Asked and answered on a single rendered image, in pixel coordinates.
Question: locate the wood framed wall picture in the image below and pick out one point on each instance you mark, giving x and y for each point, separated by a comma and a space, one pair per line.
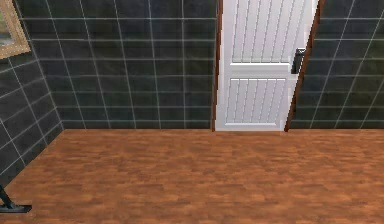
10, 31

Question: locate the black metal furniture leg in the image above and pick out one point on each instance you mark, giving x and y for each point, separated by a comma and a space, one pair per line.
10, 206

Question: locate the white panelled room door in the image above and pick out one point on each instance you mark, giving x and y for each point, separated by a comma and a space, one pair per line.
256, 70

